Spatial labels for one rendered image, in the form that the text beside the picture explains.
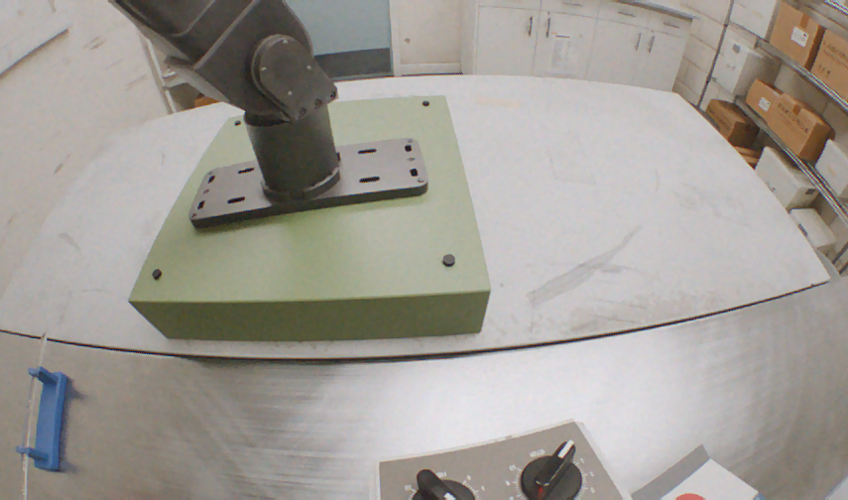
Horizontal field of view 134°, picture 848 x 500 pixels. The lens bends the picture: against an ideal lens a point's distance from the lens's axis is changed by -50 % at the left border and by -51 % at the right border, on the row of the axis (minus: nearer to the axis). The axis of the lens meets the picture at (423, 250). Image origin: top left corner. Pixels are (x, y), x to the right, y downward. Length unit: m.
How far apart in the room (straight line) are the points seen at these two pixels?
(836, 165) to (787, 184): 0.34
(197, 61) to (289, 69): 0.05
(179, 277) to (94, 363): 0.16
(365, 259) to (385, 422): 0.11
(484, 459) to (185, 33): 0.27
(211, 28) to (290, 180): 0.13
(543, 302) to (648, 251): 0.13
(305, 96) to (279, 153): 0.05
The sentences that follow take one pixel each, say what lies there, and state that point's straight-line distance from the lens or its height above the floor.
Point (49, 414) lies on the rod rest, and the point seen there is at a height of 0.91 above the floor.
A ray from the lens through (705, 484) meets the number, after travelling 0.29.
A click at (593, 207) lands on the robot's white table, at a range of 0.39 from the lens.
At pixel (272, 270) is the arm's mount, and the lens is 0.25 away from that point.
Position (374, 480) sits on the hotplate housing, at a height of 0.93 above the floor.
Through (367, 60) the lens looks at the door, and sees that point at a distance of 3.00.
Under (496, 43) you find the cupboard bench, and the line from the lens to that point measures 2.43.
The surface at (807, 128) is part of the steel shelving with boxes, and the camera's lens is 2.26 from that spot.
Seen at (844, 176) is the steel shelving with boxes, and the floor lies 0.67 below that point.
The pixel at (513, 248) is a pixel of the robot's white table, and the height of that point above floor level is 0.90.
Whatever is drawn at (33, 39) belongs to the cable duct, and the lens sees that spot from 1.76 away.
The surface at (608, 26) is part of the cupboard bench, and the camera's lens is 2.68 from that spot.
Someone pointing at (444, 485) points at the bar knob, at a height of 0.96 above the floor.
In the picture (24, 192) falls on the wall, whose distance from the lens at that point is 1.66.
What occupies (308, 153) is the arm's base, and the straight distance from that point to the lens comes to 0.26.
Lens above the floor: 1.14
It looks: 50 degrees down
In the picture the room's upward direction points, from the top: 2 degrees counter-clockwise
